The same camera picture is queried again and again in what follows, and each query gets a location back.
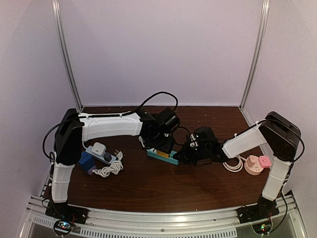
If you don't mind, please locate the dark blue cube adapter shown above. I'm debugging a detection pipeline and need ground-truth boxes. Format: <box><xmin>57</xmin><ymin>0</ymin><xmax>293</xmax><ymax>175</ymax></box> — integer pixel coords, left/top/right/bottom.
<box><xmin>77</xmin><ymin>151</ymin><xmax>96</xmax><ymax>172</ymax></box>

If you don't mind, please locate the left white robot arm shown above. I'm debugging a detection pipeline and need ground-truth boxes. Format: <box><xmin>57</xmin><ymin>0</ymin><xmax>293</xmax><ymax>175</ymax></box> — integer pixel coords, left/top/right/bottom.
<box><xmin>51</xmin><ymin>108</ymin><xmax>179</xmax><ymax>220</ymax></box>

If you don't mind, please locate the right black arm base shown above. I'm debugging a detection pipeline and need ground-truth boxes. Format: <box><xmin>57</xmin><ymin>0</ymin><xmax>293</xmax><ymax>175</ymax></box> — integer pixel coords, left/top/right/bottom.
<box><xmin>236</xmin><ymin>194</ymin><xmax>279</xmax><ymax>224</ymax></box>

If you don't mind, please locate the grey-blue power strip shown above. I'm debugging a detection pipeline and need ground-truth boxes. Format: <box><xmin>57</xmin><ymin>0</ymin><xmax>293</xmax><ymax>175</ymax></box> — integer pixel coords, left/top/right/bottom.
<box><xmin>85</xmin><ymin>146</ymin><xmax>117</xmax><ymax>166</ymax></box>

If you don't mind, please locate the dark grey charger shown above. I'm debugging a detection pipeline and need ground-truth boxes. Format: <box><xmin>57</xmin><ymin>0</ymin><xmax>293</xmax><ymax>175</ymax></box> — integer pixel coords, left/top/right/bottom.
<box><xmin>103</xmin><ymin>152</ymin><xmax>112</xmax><ymax>162</ymax></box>

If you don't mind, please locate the white coiled cable with plug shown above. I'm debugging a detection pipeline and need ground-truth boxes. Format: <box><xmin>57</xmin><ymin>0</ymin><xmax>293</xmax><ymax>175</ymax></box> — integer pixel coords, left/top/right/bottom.
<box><xmin>92</xmin><ymin>150</ymin><xmax>124</xmax><ymax>178</ymax></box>

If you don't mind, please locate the purple power strip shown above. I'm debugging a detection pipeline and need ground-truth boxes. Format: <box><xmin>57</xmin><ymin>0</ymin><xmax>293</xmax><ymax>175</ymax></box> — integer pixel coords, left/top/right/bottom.
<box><xmin>86</xmin><ymin>168</ymin><xmax>94</xmax><ymax>175</ymax></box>

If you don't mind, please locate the aluminium frame post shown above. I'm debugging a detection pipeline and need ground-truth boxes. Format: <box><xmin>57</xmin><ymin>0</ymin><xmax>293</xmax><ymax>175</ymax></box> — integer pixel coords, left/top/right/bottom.
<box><xmin>52</xmin><ymin>0</ymin><xmax>84</xmax><ymax>112</ymax></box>
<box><xmin>239</xmin><ymin>0</ymin><xmax>270</xmax><ymax>110</ymax></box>

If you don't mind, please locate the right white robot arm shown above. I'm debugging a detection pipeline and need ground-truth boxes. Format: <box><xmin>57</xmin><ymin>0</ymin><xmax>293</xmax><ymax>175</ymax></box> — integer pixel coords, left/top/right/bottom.
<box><xmin>173</xmin><ymin>112</ymin><xmax>303</xmax><ymax>219</ymax></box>

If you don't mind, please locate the aluminium front rail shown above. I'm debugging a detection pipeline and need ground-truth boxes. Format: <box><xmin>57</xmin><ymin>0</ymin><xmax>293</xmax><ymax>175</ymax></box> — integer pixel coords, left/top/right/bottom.
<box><xmin>19</xmin><ymin>194</ymin><xmax>308</xmax><ymax>238</ymax></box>

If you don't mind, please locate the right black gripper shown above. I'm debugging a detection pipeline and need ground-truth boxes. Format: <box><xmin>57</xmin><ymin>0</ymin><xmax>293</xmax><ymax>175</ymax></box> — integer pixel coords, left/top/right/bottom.
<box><xmin>173</xmin><ymin>142</ymin><xmax>210</xmax><ymax>167</ymax></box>

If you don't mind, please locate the left aluminium frame post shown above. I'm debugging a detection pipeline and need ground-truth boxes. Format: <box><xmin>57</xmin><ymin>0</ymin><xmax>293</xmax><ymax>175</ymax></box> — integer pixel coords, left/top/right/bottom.
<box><xmin>52</xmin><ymin>0</ymin><xmax>84</xmax><ymax>112</ymax></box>

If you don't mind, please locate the right aluminium frame post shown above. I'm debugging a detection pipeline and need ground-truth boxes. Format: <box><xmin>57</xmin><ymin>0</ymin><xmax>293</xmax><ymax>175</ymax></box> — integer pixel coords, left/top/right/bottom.
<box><xmin>239</xmin><ymin>0</ymin><xmax>270</xmax><ymax>110</ymax></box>

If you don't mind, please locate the white charger block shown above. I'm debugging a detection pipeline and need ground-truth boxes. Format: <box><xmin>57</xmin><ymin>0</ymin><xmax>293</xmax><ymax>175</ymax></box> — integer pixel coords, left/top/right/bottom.
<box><xmin>92</xmin><ymin>142</ymin><xmax>106</xmax><ymax>156</ymax></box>

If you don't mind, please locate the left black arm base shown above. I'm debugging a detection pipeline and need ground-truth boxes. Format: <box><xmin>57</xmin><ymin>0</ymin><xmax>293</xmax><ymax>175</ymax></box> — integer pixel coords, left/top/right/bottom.
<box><xmin>45</xmin><ymin>199</ymin><xmax>88</xmax><ymax>224</ymax></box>

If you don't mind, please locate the yellow cube adapter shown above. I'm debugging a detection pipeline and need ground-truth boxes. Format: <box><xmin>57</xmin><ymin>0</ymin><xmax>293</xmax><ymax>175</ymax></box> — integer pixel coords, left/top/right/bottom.
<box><xmin>157</xmin><ymin>151</ymin><xmax>170</xmax><ymax>159</ymax></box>

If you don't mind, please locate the pink round socket base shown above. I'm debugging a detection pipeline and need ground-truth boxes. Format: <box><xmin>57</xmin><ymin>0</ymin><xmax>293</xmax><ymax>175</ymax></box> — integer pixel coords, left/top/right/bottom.
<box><xmin>244</xmin><ymin>155</ymin><xmax>264</xmax><ymax>176</ymax></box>

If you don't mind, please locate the pink cube adapter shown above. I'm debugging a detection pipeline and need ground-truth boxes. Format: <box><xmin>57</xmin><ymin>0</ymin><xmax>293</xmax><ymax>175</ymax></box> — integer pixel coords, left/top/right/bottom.
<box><xmin>259</xmin><ymin>155</ymin><xmax>272</xmax><ymax>169</ymax></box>

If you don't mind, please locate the teal power strip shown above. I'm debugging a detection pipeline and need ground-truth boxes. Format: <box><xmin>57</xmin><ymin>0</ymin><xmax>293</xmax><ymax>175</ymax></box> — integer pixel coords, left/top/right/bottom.
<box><xmin>147</xmin><ymin>148</ymin><xmax>179</xmax><ymax>165</ymax></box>

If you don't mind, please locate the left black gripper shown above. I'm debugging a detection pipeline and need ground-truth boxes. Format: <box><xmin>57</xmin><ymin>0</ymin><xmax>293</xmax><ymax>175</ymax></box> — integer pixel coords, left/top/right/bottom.
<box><xmin>146</xmin><ymin>132</ymin><xmax>175</xmax><ymax>155</ymax></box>

